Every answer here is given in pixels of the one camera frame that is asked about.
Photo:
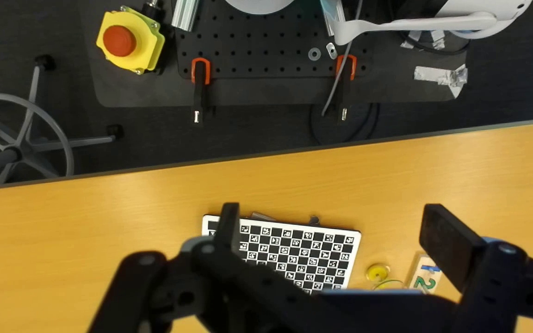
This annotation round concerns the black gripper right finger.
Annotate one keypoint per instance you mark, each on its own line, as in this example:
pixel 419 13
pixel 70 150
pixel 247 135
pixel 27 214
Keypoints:
pixel 501 283

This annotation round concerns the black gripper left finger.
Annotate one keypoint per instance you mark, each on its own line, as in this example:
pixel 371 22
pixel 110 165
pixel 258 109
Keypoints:
pixel 218 288

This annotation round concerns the yellow round tile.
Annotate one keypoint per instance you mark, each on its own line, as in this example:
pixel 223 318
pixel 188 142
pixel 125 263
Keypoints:
pixel 379 272

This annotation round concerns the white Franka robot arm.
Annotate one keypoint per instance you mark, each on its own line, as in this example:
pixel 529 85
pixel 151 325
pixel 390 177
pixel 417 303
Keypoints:
pixel 490 7

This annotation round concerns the colourful number puzzle board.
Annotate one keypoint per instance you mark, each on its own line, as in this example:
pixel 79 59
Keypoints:
pixel 427 277

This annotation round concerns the black white marker board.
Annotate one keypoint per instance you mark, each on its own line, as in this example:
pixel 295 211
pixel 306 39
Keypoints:
pixel 305 251

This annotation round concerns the round gray board foot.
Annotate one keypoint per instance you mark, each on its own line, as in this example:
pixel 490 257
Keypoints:
pixel 314 216

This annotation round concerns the clear plastic cup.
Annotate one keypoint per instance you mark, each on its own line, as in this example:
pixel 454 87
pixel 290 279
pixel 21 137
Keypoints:
pixel 397 279

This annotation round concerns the crumpled silver tape piece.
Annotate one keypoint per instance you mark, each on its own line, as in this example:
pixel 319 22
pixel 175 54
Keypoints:
pixel 443 76

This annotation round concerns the black pegboard base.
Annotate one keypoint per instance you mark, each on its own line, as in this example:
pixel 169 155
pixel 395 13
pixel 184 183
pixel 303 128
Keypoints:
pixel 260 74

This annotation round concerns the gray office chair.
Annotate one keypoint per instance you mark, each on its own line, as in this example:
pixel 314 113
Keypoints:
pixel 27 140

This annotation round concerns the small metal washer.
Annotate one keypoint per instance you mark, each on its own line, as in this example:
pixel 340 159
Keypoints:
pixel 314 54

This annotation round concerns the yellow red emergency stop button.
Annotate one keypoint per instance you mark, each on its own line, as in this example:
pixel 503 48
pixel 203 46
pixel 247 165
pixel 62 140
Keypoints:
pixel 131 39

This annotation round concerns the silver metal box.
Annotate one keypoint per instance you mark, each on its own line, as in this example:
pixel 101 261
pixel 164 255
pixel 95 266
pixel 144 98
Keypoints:
pixel 186 13

